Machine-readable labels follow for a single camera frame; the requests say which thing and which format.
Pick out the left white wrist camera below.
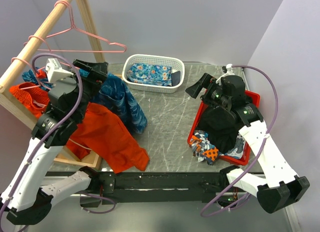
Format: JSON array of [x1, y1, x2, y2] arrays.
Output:
[[45, 58, 73, 83]]

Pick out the blue shark print shorts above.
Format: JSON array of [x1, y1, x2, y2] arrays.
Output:
[[21, 66, 149, 135]]

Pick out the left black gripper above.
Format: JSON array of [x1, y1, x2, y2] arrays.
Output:
[[68, 59, 108, 121]]

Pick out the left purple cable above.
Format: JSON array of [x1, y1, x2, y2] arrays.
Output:
[[0, 53, 117, 232]]

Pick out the wooden clothes rack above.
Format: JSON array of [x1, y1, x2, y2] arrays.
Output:
[[0, 0, 102, 169]]

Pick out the white plastic basket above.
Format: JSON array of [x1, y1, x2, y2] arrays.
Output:
[[122, 54, 185, 94]]

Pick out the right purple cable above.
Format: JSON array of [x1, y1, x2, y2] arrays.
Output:
[[199, 64, 279, 218]]

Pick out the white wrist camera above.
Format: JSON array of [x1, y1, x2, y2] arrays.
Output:
[[45, 58, 73, 83], [216, 63, 235, 85]]

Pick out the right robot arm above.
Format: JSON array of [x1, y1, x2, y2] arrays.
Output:
[[185, 73, 310, 214]]

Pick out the black garment in bin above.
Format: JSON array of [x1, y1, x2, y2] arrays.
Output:
[[196, 106, 238, 154]]

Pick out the blue floral cloth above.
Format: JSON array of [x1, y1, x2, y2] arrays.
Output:
[[126, 63, 172, 86]]

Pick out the pink wire hanger top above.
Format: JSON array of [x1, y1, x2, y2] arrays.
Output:
[[46, 0, 127, 50]]

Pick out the orange shorts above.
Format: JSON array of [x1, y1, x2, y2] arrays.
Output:
[[9, 82, 150, 173]]

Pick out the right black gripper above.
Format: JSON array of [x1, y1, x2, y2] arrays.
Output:
[[185, 73, 231, 110]]

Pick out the purple cable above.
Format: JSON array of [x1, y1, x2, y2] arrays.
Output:
[[199, 64, 279, 218], [0, 53, 117, 232]]

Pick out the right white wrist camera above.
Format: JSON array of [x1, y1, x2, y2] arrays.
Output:
[[216, 63, 235, 85]]

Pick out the red plastic bin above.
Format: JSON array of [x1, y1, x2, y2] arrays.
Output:
[[187, 90, 261, 166]]

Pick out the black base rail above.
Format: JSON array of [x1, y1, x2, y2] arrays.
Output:
[[87, 172, 229, 203]]

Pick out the orange patterned cloth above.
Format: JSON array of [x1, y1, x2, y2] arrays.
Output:
[[188, 130, 251, 166]]

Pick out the dark blue folded cloth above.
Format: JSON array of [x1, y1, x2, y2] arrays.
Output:
[[171, 71, 181, 86]]

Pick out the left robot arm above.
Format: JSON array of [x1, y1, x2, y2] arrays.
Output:
[[0, 59, 109, 226]]

